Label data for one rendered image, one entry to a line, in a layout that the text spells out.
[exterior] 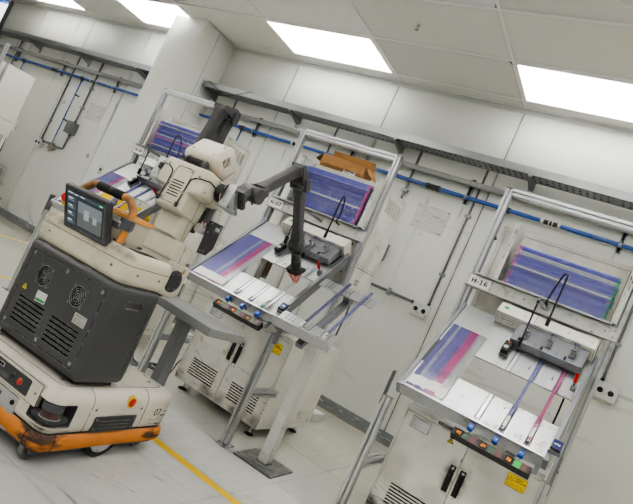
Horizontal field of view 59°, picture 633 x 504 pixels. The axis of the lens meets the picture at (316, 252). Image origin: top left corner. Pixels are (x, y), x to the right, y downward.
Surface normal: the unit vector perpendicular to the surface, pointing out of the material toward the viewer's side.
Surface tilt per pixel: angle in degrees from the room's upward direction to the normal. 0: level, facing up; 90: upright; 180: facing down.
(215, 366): 90
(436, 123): 90
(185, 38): 90
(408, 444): 90
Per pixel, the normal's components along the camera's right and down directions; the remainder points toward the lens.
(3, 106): 0.79, 0.34
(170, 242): -0.34, -0.35
